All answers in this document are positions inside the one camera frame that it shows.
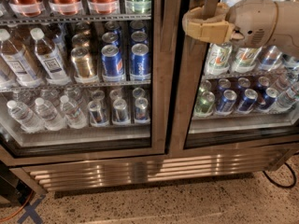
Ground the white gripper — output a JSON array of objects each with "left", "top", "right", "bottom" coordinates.
[{"left": 182, "top": 0, "right": 299, "bottom": 58}]

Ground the glass fridge door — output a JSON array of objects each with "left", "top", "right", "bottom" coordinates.
[
  {"left": 170, "top": 0, "right": 299, "bottom": 156},
  {"left": 0, "top": 0, "right": 175, "bottom": 168}
]

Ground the stainless steel display fridge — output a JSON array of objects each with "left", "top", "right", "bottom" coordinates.
[{"left": 7, "top": 0, "right": 298, "bottom": 193}]

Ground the left 7up can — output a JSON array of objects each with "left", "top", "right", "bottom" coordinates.
[{"left": 205, "top": 43, "right": 233, "bottom": 76}]

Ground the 7up can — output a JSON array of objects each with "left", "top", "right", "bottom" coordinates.
[
  {"left": 231, "top": 48, "right": 261, "bottom": 73},
  {"left": 205, "top": 43, "right": 233, "bottom": 76}
]

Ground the right 7up can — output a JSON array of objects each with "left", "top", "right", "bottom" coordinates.
[{"left": 231, "top": 48, "right": 261, "bottom": 73}]

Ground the right blue pepsi can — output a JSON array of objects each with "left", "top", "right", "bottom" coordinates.
[{"left": 130, "top": 43, "right": 151, "bottom": 80}]

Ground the blue pepsi can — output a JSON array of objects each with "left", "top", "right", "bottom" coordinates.
[
  {"left": 101, "top": 45, "right": 125, "bottom": 82},
  {"left": 130, "top": 43, "right": 151, "bottom": 80}
]

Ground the green can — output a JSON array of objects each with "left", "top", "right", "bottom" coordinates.
[{"left": 193, "top": 91, "right": 215, "bottom": 117}]

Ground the left lower blue can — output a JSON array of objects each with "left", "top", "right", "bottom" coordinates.
[{"left": 216, "top": 90, "right": 237, "bottom": 115}]

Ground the right lower blue can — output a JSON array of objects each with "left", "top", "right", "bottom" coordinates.
[{"left": 236, "top": 89, "right": 258, "bottom": 114}]

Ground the left blue pepsi can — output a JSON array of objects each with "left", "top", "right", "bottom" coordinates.
[{"left": 101, "top": 45, "right": 125, "bottom": 82}]

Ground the right red bull can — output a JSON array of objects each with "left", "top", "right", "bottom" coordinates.
[{"left": 135, "top": 97, "right": 150, "bottom": 123}]

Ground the red bull can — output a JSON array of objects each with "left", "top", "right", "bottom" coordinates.
[
  {"left": 88, "top": 100, "right": 109, "bottom": 127},
  {"left": 135, "top": 97, "right": 150, "bottom": 123},
  {"left": 113, "top": 98, "right": 130, "bottom": 125}
]

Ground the middle red bull can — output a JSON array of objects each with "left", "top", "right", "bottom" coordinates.
[{"left": 113, "top": 98, "right": 130, "bottom": 125}]

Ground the gold can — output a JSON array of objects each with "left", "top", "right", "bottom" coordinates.
[{"left": 71, "top": 47, "right": 99, "bottom": 84}]

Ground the left red bull can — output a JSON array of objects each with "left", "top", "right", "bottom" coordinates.
[{"left": 88, "top": 100, "right": 109, "bottom": 127}]

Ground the front right tea bottle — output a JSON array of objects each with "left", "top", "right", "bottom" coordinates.
[{"left": 30, "top": 28, "right": 71, "bottom": 85}]

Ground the tea bottle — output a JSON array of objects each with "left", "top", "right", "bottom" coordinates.
[
  {"left": 30, "top": 28, "right": 71, "bottom": 85},
  {"left": 0, "top": 29, "right": 43, "bottom": 88}
]

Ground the right water bottle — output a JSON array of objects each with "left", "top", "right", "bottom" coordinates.
[{"left": 60, "top": 95, "right": 87, "bottom": 129}]

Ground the water bottle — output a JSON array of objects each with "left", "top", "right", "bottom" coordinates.
[
  {"left": 7, "top": 100, "right": 44, "bottom": 133},
  {"left": 35, "top": 98, "right": 66, "bottom": 131},
  {"left": 60, "top": 95, "right": 87, "bottom": 129}
]

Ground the middle water bottle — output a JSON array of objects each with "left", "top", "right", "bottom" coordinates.
[{"left": 35, "top": 98, "right": 66, "bottom": 131}]

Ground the front left tea bottle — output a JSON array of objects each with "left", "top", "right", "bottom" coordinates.
[{"left": 0, "top": 29, "right": 43, "bottom": 88}]

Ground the left water bottle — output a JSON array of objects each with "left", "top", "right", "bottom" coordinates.
[{"left": 7, "top": 100, "right": 44, "bottom": 133}]

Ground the blue tape cross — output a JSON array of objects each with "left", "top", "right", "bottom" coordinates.
[{"left": 17, "top": 195, "right": 45, "bottom": 224}]

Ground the black floor cable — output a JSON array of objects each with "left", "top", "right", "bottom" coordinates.
[{"left": 263, "top": 161, "right": 298, "bottom": 190}]

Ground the orange floor cable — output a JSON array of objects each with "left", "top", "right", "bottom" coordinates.
[{"left": 0, "top": 189, "right": 36, "bottom": 222}]

